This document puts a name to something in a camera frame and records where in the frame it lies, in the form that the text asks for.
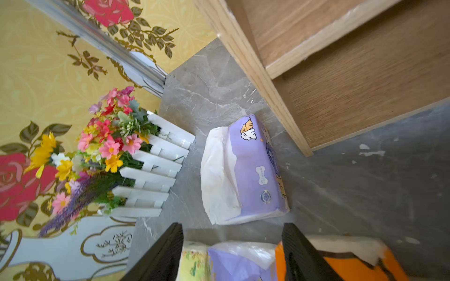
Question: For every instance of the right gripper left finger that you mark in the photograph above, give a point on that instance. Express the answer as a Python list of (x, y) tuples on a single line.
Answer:
[(161, 261)]

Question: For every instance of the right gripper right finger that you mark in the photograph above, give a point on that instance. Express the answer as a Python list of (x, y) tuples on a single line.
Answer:
[(303, 261)]

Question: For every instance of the pale yellow tissue pack bottom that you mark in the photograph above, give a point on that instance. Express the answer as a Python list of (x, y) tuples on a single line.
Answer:
[(194, 262)]

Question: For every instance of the orange tissue pack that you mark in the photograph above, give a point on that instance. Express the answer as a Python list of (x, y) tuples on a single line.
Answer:
[(352, 258)]

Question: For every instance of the white purple tissue pack bottom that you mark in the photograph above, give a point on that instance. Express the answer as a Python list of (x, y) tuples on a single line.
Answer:
[(240, 178)]

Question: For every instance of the wooden three-tier shelf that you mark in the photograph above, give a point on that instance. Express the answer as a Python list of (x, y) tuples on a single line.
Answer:
[(332, 70)]

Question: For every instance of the colourful flower bouquet planter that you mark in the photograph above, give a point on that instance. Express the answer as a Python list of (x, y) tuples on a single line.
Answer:
[(126, 161)]

